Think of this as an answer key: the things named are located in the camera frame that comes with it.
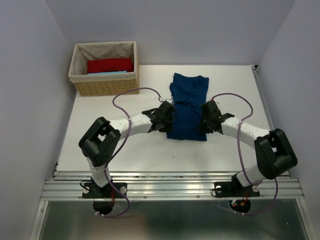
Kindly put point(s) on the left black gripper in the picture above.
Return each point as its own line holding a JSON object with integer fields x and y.
{"x": 169, "y": 128}

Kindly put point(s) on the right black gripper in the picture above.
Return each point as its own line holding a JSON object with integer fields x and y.
{"x": 201, "y": 127}

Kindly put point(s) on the dark blue t shirt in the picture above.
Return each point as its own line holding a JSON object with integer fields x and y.
{"x": 188, "y": 94}

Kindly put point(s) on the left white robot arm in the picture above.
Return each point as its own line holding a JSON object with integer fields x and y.
{"x": 100, "y": 141}

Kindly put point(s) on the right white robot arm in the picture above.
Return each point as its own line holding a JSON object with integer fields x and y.
{"x": 273, "y": 151}

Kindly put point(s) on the rolled light blue t shirt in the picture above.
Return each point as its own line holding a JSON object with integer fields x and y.
{"x": 108, "y": 72}

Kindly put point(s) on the wicker basket with liner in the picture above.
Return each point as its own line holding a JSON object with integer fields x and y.
{"x": 104, "y": 85}

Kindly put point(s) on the rolled red t shirt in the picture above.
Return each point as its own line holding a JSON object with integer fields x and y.
{"x": 110, "y": 65}

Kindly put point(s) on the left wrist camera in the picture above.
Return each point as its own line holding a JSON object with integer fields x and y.
{"x": 169, "y": 100}

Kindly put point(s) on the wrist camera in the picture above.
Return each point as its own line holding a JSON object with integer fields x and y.
{"x": 215, "y": 101}
{"x": 169, "y": 100}

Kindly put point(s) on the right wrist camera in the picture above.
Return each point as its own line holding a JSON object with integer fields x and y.
{"x": 215, "y": 101}

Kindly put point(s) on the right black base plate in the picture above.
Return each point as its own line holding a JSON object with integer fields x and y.
{"x": 233, "y": 189}

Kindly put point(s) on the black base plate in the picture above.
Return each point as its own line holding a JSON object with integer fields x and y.
{"x": 90, "y": 190}
{"x": 233, "y": 189}

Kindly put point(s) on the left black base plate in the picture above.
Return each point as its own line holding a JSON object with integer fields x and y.
{"x": 90, "y": 190}

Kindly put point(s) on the aluminium rail frame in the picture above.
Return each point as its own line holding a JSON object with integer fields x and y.
{"x": 156, "y": 168}

